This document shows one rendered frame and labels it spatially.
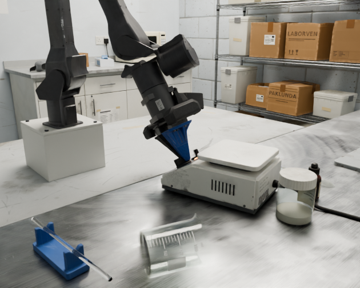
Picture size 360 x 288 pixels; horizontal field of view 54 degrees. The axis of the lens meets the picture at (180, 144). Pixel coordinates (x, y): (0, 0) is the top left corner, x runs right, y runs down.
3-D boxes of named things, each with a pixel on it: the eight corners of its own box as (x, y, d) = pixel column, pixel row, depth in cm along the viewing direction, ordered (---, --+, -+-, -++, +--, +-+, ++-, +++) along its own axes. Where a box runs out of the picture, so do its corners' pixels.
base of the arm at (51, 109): (41, 124, 77) (38, 97, 76) (67, 119, 82) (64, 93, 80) (59, 130, 73) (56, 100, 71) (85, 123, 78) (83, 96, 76)
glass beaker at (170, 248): (141, 282, 46) (200, 267, 49) (149, 280, 41) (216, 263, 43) (131, 230, 49) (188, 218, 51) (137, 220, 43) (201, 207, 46)
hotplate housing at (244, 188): (159, 190, 70) (158, 151, 68) (193, 169, 81) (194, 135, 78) (267, 221, 59) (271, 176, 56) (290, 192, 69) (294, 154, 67)
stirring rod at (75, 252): (29, 218, 53) (108, 280, 40) (32, 215, 53) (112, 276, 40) (31, 220, 53) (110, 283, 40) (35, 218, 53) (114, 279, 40)
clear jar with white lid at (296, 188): (286, 229, 56) (291, 183, 54) (268, 211, 62) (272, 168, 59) (319, 224, 58) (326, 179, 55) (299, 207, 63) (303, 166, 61)
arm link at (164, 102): (154, 78, 60) (184, 67, 63) (129, 106, 77) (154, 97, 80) (174, 122, 60) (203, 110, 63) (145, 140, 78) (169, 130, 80)
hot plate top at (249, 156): (194, 159, 64) (194, 154, 64) (224, 142, 74) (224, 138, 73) (257, 172, 58) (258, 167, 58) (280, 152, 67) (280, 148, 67)
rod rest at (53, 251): (32, 249, 51) (29, 227, 50) (54, 239, 53) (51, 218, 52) (67, 281, 44) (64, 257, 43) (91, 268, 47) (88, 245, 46)
